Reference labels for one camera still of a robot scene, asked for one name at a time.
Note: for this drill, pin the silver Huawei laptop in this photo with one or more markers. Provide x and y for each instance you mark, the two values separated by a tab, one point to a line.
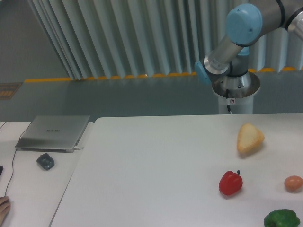
54	133

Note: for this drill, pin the red bell pepper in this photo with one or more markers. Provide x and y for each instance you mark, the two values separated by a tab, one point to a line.
230	183

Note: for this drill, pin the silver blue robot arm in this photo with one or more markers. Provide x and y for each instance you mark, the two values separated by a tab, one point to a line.
244	26

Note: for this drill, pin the person's hand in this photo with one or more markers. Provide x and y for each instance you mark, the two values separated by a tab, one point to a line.
4	207

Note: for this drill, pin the small dark grey tray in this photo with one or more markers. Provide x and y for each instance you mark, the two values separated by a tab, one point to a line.
46	161

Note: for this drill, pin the green bell pepper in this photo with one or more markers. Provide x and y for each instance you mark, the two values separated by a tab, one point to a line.
282	218

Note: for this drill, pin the brown egg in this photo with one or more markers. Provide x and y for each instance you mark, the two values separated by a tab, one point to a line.
293	183

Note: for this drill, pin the white folded partition screen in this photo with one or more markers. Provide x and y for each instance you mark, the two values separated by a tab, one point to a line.
132	38

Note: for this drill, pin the yellow bread wedge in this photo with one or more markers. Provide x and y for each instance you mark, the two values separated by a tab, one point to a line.
249	137

